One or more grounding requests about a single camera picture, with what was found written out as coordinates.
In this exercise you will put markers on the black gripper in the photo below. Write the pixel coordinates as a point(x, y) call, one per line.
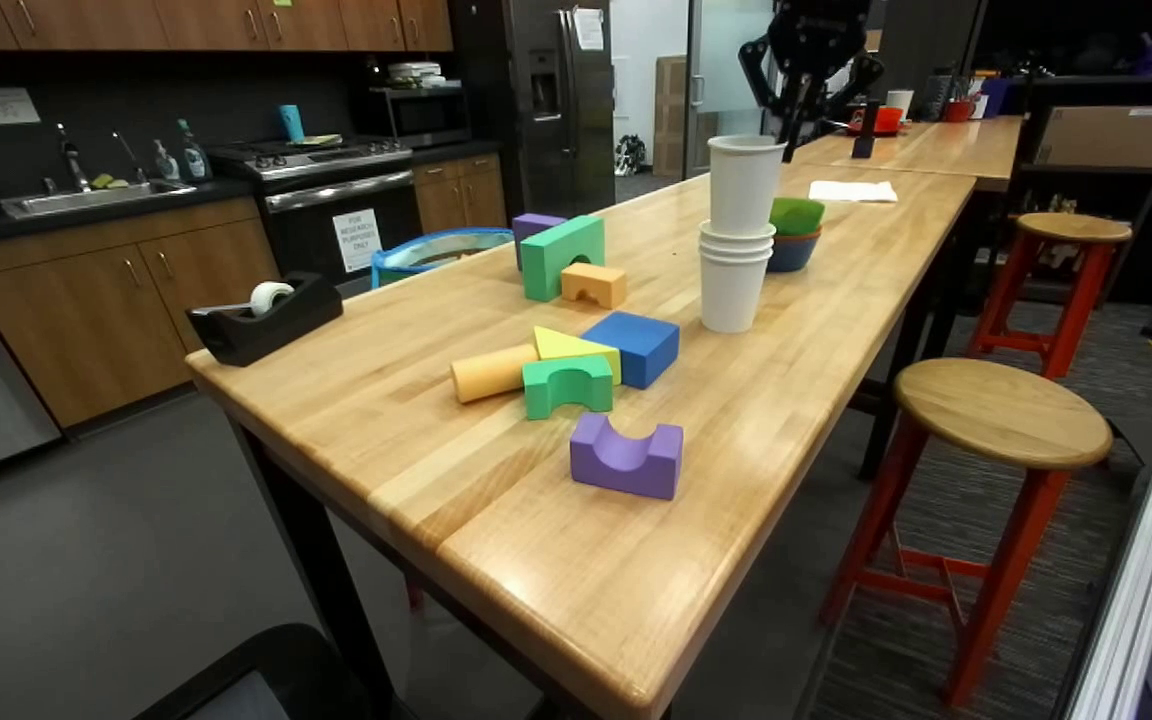
point(816, 43)

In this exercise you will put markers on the stack of white bowls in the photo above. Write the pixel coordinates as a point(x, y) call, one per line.
point(415, 74)

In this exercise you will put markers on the orange bowl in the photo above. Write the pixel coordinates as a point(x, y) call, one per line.
point(880, 118)

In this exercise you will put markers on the white paper sheet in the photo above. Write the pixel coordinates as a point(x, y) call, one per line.
point(854, 194)

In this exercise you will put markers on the cardboard boxes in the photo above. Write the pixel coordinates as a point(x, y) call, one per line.
point(675, 113)

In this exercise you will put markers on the blue plastic bowl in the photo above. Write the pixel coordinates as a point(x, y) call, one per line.
point(798, 253)

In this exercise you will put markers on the dark refrigerator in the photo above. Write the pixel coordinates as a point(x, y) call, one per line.
point(536, 146)

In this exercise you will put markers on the small orange foam block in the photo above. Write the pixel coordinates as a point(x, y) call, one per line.
point(593, 287)

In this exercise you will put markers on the wooden stool red legs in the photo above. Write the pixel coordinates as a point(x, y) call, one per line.
point(1002, 404)
point(1075, 225)

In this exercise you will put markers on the blue foam cube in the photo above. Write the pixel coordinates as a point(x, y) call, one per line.
point(637, 347)

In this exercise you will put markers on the large green foam block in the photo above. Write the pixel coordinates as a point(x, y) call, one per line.
point(555, 253)

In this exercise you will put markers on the black cart wooden panel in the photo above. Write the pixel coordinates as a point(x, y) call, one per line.
point(1107, 133)

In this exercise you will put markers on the small purple foam block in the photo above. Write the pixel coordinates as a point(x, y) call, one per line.
point(534, 225)

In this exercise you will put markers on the yellow foam triangle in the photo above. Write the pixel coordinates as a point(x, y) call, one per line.
point(569, 347)

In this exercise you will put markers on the narrow wooden lower cabinet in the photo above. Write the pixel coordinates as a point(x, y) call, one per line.
point(461, 194)

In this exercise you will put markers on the small green foam arch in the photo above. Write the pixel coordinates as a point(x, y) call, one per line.
point(561, 392)

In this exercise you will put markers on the steel microwave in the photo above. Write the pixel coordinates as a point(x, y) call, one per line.
point(423, 113)

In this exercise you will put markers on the light blue tub chair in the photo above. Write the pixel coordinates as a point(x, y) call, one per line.
point(431, 253)

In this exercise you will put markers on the purple foam arch block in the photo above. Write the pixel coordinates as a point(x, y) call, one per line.
point(603, 465)

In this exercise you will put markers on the orange foam cylinder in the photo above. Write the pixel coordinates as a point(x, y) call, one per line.
point(491, 379)

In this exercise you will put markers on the white paper notice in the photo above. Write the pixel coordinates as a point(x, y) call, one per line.
point(358, 242)

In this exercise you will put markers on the steel kitchen oven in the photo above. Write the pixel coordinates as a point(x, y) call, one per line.
point(318, 194)

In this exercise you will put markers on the blue bottle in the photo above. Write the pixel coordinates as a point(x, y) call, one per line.
point(292, 122)

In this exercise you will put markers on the white tape roll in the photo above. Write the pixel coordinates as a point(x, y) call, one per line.
point(271, 296)

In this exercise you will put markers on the black tape dispenser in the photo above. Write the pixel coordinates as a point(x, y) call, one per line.
point(239, 333)

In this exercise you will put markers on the wooden upper cabinets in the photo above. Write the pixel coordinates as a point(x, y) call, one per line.
point(139, 21)

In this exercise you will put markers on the steel sink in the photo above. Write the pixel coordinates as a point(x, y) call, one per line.
point(82, 202)

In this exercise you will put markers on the wooden sink cabinet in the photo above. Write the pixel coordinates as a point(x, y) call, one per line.
point(99, 320)

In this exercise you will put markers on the white frame poles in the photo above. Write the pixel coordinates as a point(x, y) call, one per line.
point(1136, 601)

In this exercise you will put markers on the black metal table frame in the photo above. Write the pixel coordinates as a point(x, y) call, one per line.
point(323, 572)

